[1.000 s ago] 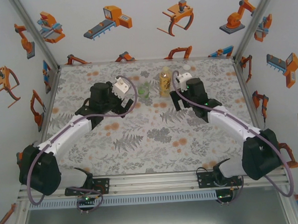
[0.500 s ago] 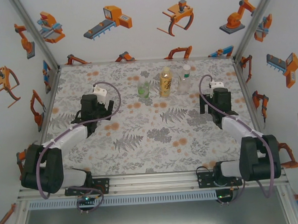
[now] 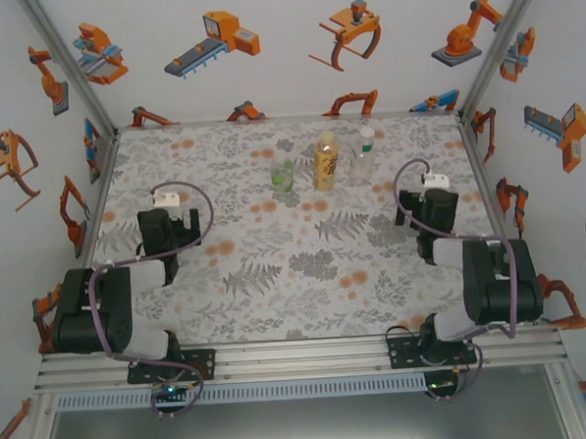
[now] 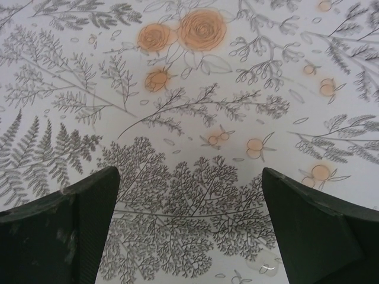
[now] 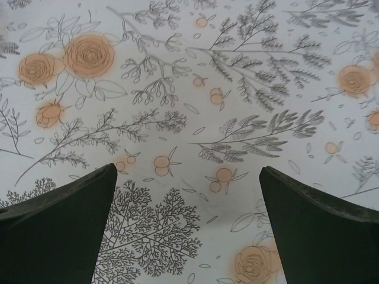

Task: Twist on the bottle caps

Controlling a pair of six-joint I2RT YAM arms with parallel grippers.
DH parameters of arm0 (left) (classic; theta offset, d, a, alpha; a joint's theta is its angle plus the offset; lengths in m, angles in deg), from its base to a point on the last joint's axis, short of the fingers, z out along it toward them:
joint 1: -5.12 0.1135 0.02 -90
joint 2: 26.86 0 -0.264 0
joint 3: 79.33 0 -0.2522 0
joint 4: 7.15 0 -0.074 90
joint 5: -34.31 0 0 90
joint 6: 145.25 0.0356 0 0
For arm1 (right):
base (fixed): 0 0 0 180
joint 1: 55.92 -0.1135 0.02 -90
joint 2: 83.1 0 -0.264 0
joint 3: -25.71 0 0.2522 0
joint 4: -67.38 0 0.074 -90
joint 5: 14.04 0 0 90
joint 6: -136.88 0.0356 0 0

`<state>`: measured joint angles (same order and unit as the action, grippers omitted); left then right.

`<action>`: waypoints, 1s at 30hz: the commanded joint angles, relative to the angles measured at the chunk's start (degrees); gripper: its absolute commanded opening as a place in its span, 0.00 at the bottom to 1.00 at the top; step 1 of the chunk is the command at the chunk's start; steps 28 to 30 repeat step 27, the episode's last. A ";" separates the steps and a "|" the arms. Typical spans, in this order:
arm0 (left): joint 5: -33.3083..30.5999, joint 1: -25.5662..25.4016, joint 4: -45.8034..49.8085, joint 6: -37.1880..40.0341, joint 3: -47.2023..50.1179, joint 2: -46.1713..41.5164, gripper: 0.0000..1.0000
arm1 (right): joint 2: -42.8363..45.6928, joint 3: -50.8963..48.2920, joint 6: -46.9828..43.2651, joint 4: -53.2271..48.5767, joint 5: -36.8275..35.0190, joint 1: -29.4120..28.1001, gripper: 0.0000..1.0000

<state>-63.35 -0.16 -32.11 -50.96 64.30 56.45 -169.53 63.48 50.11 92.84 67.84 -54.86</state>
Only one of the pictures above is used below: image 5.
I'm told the floral tablecloth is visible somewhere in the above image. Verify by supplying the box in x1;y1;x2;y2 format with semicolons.
0;0;379;284

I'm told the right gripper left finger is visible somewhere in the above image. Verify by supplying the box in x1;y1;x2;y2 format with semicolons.
0;163;118;284

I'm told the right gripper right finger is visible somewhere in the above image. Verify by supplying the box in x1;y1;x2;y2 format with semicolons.
259;165;379;284

